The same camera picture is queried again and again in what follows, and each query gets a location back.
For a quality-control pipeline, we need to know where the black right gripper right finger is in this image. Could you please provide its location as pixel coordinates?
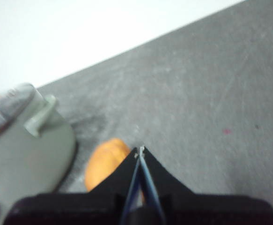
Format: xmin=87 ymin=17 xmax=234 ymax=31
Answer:
xmin=140 ymin=146 xmax=197 ymax=225

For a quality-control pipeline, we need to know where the pale green electric pot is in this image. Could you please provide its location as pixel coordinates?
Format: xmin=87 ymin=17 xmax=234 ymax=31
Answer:
xmin=0 ymin=82 xmax=77 ymax=225

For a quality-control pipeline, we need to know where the orange-brown potato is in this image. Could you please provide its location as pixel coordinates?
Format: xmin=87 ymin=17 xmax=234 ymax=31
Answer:
xmin=84 ymin=137 xmax=147 ymax=205

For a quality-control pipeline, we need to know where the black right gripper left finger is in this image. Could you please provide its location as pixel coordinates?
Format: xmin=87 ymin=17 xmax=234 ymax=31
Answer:
xmin=88 ymin=147 xmax=141 ymax=225

